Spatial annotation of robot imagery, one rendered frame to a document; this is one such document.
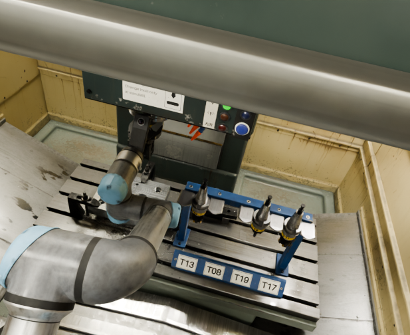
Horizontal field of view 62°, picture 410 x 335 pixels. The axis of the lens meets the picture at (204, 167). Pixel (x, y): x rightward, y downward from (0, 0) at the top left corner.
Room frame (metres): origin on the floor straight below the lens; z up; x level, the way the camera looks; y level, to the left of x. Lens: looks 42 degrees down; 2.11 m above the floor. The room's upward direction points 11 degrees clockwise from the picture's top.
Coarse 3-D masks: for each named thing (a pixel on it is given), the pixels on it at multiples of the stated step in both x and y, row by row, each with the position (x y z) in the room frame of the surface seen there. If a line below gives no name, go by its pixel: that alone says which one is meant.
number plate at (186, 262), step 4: (180, 256) 0.74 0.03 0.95; (184, 256) 0.74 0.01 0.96; (180, 260) 0.73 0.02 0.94; (184, 260) 0.73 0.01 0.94; (188, 260) 0.74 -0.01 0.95; (192, 260) 0.74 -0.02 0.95; (196, 260) 0.74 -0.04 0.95; (176, 264) 0.72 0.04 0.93; (180, 264) 0.72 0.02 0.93; (184, 264) 0.72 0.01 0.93; (188, 264) 0.72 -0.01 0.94; (192, 264) 0.73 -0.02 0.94; (196, 264) 0.73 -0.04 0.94; (184, 268) 0.71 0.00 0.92; (188, 268) 0.71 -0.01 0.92; (192, 268) 0.72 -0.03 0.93
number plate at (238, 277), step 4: (236, 272) 0.72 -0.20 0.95; (240, 272) 0.72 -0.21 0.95; (244, 272) 0.72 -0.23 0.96; (232, 276) 0.71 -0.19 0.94; (236, 276) 0.71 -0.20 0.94; (240, 276) 0.71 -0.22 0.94; (244, 276) 0.71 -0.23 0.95; (248, 276) 0.71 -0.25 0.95; (252, 276) 0.72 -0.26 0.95; (232, 280) 0.70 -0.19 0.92; (236, 280) 0.70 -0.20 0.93; (240, 280) 0.70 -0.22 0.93; (244, 280) 0.70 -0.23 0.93; (248, 280) 0.70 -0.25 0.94; (240, 284) 0.69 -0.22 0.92; (244, 284) 0.69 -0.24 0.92; (248, 284) 0.69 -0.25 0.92
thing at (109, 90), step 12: (84, 72) 0.73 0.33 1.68; (84, 84) 0.73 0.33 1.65; (96, 84) 0.72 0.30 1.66; (108, 84) 0.72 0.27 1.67; (120, 84) 0.72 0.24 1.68; (96, 96) 0.72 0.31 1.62; (108, 96) 0.72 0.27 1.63; (120, 96) 0.72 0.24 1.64; (132, 108) 0.72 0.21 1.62; (144, 108) 0.71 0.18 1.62; (156, 108) 0.71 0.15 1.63; (192, 108) 0.70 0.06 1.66; (204, 108) 0.70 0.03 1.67; (180, 120) 0.70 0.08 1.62; (192, 120) 0.70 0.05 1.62; (216, 120) 0.70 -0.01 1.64; (228, 132) 0.69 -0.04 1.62; (252, 132) 0.69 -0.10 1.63
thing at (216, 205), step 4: (212, 200) 0.82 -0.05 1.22; (216, 200) 0.83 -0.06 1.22; (220, 200) 0.83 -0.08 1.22; (212, 204) 0.80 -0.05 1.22; (216, 204) 0.81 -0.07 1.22; (220, 204) 0.81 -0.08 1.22; (208, 208) 0.78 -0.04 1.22; (212, 208) 0.79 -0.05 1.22; (216, 208) 0.79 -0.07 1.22; (220, 208) 0.79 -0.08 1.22; (212, 212) 0.77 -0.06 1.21; (216, 212) 0.77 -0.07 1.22; (220, 212) 0.78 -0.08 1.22
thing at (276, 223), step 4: (272, 216) 0.80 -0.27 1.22; (276, 216) 0.81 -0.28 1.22; (280, 216) 0.81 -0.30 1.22; (272, 220) 0.79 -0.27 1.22; (276, 220) 0.79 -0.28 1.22; (280, 220) 0.79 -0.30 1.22; (272, 224) 0.77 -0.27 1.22; (276, 224) 0.77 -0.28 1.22; (280, 224) 0.77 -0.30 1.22; (272, 228) 0.75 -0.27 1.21; (276, 228) 0.75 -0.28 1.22; (280, 228) 0.76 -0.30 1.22
